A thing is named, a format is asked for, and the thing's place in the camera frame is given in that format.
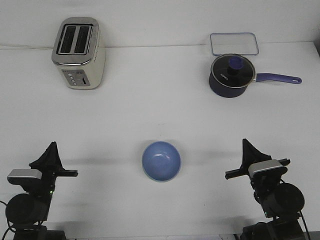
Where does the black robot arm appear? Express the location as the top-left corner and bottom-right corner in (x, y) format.
(5, 141), (78, 240)
(225, 138), (311, 240)

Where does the dark blue saucepan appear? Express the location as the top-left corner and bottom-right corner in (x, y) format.
(208, 65), (302, 98)

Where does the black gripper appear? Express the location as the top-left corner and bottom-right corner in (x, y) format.
(19, 141), (78, 197)
(225, 138), (291, 200)

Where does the clear container lid blue rim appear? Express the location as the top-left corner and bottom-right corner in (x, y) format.
(210, 32), (260, 57)

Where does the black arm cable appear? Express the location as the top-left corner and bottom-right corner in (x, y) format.
(0, 199), (16, 233)
(298, 211), (312, 240)

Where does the blue bowl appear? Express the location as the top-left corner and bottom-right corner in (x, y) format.
(141, 141), (182, 182)

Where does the glass pot lid blue knob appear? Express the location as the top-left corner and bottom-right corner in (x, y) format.
(211, 54), (256, 88)

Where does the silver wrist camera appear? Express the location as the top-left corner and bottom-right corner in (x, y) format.
(7, 169), (43, 186)
(248, 159), (288, 179)

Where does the cream and steel toaster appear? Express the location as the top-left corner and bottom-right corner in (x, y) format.
(51, 17), (106, 90)

